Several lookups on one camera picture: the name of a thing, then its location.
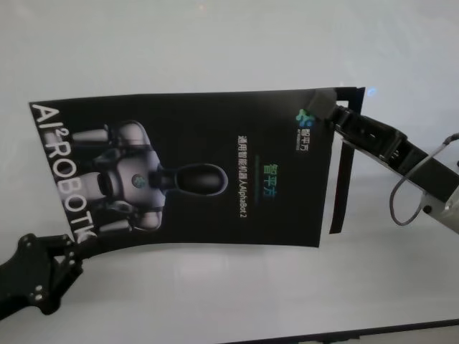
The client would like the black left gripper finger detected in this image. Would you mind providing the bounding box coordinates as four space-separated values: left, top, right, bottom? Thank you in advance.
73 232 98 257

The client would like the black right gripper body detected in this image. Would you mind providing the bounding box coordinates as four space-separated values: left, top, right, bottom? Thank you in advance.
329 105 453 200

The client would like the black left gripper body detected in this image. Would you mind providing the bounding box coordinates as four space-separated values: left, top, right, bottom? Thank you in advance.
0 233 82 316

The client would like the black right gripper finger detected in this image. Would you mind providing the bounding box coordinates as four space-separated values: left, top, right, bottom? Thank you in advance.
304 90 339 121

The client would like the black AI robotics poster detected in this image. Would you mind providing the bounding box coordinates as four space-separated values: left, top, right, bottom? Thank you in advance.
27 85 340 249

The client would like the grey right wrist cable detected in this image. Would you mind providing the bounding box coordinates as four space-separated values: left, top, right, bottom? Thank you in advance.
389 134 459 226

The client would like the black tape frame outline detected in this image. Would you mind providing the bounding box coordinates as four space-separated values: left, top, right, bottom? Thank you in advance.
328 85 367 237

